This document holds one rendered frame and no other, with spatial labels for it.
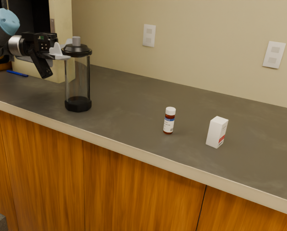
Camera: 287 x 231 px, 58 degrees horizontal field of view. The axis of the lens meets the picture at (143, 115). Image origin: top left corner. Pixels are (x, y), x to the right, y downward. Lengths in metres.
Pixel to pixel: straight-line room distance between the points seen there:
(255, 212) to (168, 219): 0.29
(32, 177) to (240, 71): 1.10
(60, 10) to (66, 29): 0.09
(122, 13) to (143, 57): 0.27
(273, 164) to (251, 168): 0.08
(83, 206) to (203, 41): 0.95
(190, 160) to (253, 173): 0.18
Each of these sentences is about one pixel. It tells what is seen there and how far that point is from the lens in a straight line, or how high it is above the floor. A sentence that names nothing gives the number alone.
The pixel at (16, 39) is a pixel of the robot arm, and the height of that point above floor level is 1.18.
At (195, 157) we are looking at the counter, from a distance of 0.79.
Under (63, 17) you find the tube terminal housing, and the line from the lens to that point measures 1.31.
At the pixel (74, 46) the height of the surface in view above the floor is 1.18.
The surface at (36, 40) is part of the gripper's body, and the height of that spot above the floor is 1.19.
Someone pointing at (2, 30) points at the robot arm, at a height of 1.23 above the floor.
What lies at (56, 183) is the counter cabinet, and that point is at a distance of 1.19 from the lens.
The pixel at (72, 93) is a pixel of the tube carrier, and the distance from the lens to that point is 1.00.
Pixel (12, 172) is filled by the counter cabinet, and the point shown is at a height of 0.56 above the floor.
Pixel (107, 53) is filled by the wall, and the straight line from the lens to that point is 1.64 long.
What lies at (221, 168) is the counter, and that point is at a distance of 0.78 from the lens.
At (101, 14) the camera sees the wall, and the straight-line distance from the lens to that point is 1.64.
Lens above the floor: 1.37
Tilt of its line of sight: 25 degrees down
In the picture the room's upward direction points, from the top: 5 degrees clockwise
